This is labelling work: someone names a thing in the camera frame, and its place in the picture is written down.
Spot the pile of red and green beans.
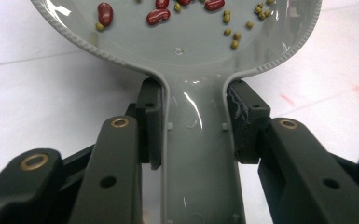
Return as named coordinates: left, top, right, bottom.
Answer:
left=94, top=0, right=276, bottom=50

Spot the white sheet table cover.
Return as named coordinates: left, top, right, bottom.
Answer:
left=0, top=0, right=359, bottom=224

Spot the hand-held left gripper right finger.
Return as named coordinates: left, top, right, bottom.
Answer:
left=226, top=79, right=271, bottom=165

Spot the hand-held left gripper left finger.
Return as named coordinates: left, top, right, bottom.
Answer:
left=125, top=77, right=164, bottom=171

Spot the grey dustpan with orange edge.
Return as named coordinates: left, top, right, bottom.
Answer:
left=30, top=0, right=323, bottom=224

